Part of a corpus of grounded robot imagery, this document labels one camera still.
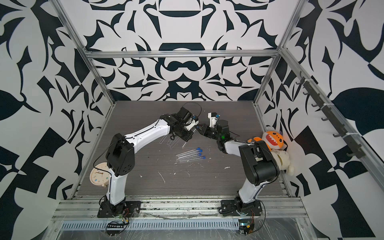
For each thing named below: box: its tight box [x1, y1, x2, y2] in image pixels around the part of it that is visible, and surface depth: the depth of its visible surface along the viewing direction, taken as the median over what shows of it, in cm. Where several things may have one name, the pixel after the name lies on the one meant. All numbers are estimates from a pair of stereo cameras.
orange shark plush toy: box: [247, 131, 284, 151], surface depth 93 cm
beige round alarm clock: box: [89, 162, 112, 188], surface depth 84 cm
